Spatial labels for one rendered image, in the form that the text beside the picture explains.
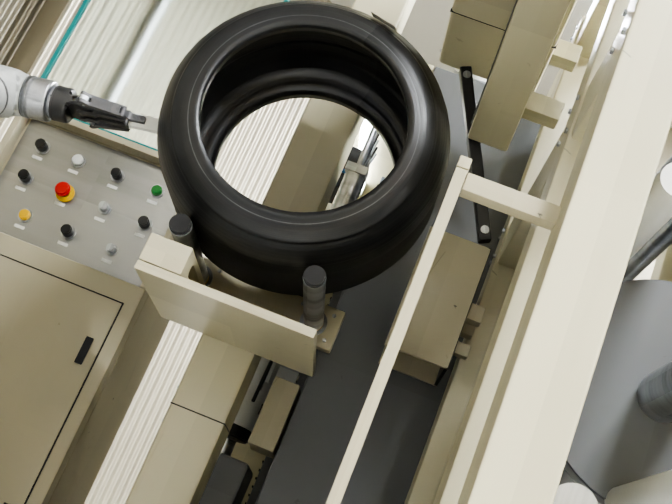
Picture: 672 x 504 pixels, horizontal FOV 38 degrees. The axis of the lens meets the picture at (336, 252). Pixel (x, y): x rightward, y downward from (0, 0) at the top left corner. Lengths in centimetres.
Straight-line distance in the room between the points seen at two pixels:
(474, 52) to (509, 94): 22
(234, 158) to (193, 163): 375
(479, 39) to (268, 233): 77
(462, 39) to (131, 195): 100
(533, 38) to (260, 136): 383
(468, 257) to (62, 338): 106
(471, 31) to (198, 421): 108
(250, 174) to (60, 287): 323
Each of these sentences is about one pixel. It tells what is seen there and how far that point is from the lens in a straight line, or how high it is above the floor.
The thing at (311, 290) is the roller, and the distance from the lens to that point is 185.
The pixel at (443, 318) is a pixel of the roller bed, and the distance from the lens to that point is 214.
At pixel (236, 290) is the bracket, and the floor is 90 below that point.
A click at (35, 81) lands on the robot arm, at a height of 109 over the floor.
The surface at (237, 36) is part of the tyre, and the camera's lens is 201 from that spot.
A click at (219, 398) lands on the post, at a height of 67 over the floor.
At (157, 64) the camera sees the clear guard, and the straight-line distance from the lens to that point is 286.
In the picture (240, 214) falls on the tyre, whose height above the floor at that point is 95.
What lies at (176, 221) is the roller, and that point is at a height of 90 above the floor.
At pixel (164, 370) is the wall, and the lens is 543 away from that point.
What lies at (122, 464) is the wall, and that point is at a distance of 539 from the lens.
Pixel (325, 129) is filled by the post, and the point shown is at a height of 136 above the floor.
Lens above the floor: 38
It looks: 18 degrees up
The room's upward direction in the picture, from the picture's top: 23 degrees clockwise
